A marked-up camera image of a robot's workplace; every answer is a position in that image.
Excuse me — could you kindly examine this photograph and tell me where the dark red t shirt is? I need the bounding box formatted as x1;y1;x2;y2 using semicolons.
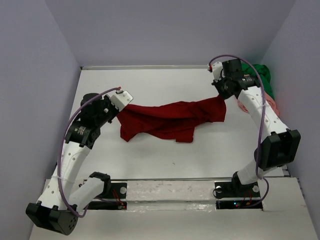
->
117;95;227;143

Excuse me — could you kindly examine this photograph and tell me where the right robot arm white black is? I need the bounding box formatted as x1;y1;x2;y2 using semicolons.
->
208;56;301;199

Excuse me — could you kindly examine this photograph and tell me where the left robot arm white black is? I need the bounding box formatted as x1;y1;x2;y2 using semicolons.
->
25;88;133;236

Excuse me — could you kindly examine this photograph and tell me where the green t shirt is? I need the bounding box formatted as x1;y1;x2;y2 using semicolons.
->
241;63;275;100

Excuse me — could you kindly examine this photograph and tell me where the pink t shirt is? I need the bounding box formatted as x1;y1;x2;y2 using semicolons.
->
237;92;280;117

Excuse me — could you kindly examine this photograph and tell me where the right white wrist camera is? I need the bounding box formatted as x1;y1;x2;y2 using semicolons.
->
207;61;223;82

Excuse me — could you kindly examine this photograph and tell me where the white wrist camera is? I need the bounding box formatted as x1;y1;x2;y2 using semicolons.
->
207;61;223;82
109;89;134;112

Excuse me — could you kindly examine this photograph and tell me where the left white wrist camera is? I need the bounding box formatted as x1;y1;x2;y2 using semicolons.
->
109;89;134;112

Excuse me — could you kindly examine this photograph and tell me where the metal rail at table front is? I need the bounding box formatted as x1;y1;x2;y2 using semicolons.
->
111;177;232;182

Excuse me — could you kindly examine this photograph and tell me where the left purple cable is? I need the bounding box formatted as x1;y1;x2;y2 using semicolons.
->
56;86;122;217

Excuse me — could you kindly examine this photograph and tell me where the purple cable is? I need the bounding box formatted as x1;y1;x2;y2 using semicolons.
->
208;54;270;208
56;86;122;217

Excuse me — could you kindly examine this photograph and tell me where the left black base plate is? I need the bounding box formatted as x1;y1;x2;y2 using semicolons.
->
88;181;128;211

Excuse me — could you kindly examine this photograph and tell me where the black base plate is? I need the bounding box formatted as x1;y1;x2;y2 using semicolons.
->
212;181;263;210
88;181;128;211

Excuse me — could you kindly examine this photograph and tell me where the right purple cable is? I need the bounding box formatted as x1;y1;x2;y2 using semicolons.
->
208;54;270;208

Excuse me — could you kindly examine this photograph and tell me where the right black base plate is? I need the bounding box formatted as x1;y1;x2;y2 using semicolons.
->
212;181;263;210

